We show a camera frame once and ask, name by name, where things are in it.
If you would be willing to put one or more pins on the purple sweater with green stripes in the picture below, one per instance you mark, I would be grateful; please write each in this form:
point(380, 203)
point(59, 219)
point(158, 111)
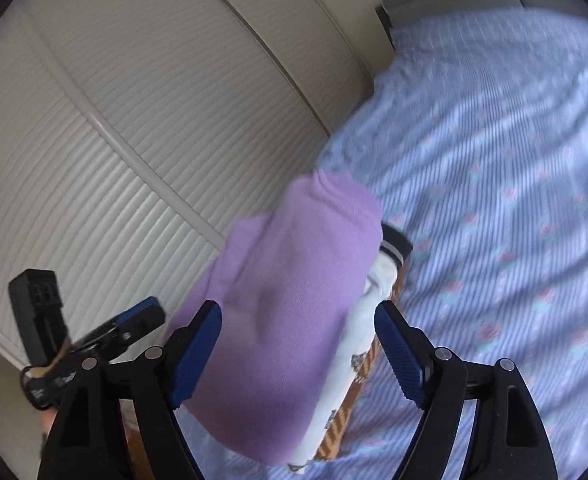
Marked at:
point(284, 310)

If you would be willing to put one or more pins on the white folded garment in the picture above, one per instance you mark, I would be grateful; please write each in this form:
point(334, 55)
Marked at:
point(371, 305)

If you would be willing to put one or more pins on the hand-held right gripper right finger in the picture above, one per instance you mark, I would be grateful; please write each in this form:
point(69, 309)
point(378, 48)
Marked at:
point(399, 355)

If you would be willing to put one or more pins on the white ribbed wardrobe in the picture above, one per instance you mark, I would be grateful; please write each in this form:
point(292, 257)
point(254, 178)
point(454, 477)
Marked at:
point(149, 135)

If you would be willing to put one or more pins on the blue patterned bed quilt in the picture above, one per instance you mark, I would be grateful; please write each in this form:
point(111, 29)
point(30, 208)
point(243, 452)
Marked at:
point(499, 185)

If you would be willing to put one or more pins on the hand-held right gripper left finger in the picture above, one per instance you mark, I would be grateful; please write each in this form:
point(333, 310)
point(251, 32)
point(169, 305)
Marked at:
point(197, 355)

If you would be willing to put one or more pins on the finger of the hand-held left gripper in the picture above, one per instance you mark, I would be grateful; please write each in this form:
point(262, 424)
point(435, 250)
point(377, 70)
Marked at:
point(36, 305)
point(136, 317)

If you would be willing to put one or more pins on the orange plaid folded garment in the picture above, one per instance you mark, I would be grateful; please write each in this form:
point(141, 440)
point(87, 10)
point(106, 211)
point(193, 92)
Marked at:
point(345, 410)

